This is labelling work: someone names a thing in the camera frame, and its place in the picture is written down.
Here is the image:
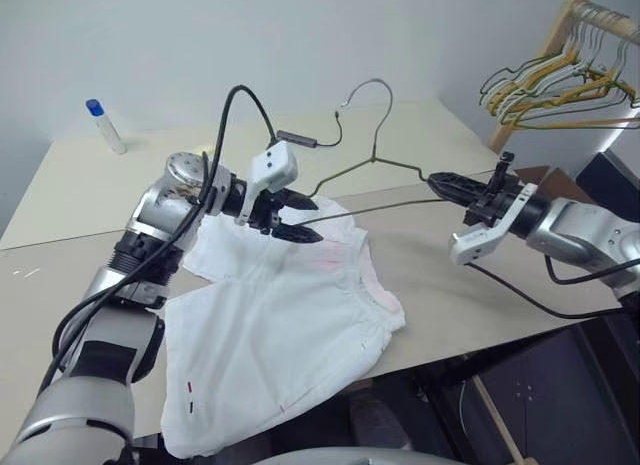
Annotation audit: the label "yellow wire hanger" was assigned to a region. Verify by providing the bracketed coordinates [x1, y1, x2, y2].
[487, 19, 640, 126]

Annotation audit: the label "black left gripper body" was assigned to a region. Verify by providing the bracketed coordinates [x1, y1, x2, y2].
[248, 187, 292, 237]

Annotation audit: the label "wooden stick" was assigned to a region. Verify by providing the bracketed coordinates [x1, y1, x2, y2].
[471, 374, 531, 465]

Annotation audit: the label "brown cardboard box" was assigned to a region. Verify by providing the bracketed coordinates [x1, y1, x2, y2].
[513, 163, 584, 199]

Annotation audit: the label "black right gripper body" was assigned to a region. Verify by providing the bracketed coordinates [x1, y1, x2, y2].
[464, 152, 524, 229]

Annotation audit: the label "dark green wire hanger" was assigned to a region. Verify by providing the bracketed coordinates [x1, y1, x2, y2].
[479, 57, 640, 131]

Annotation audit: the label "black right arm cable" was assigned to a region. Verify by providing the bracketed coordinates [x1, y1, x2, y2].
[467, 254, 640, 320]

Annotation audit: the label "grey wire hanger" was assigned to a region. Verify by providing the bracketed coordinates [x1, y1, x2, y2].
[612, 34, 640, 109]

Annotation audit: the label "white shorts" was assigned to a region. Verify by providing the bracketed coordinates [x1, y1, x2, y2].
[159, 194, 406, 460]

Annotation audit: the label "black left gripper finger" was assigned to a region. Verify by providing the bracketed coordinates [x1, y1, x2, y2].
[283, 189, 320, 210]
[272, 220, 324, 244]

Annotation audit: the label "clear bottle with blue cap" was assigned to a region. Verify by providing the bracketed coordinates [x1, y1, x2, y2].
[84, 98, 129, 156]

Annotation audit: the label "thin wire hanger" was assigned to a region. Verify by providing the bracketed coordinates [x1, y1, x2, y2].
[299, 78, 454, 226]

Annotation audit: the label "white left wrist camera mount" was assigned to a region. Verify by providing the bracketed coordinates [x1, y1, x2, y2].
[234, 140, 300, 226]

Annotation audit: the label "black cabinet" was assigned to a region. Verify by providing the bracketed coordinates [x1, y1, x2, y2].
[414, 314, 640, 465]

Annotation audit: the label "grey robot torso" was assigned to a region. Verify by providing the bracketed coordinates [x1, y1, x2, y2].
[264, 445, 451, 465]

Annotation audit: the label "black adapter with cable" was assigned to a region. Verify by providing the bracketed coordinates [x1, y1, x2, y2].
[276, 109, 345, 149]

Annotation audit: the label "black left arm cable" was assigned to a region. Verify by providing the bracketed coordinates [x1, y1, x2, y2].
[38, 84, 279, 391]

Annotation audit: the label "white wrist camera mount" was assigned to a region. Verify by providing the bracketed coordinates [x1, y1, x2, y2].
[448, 183, 539, 266]
[234, 140, 300, 226]

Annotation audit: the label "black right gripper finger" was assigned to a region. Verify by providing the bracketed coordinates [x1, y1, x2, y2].
[428, 171, 489, 191]
[432, 183, 484, 205]

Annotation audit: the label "wooden clothes rack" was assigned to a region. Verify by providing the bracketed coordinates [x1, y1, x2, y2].
[487, 0, 640, 154]

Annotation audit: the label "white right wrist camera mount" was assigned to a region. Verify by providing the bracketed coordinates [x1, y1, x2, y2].
[448, 183, 539, 266]

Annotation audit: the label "dark rounded shape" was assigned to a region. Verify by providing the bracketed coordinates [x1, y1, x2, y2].
[349, 393, 411, 451]

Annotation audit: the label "white wire hanger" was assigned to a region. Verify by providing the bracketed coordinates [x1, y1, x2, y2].
[487, 22, 599, 116]

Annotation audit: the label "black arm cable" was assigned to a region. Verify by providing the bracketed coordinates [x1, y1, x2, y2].
[38, 84, 279, 391]
[467, 254, 640, 320]

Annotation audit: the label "black case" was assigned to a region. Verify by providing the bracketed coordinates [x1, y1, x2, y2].
[574, 152, 640, 209]

